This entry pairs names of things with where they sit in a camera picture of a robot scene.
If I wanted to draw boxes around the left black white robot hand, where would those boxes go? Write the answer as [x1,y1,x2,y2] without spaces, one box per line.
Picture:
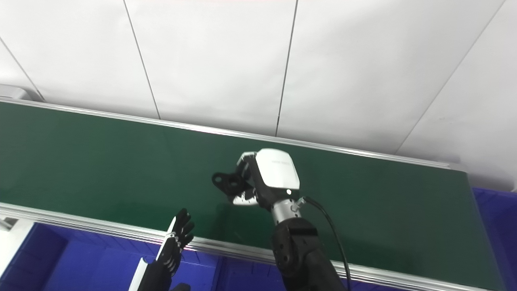
[129,208,195,291]

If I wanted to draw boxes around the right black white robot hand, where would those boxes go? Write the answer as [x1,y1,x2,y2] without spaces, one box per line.
[232,148,301,211]

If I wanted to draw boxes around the black flanged metal part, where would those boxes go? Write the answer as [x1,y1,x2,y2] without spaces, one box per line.
[212,172,248,195]

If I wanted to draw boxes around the blue plastic bin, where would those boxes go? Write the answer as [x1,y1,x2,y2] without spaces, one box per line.
[0,222,221,291]
[220,257,404,291]
[471,187,517,291]

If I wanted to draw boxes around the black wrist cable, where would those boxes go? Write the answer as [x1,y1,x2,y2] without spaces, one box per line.
[297,196,352,291]

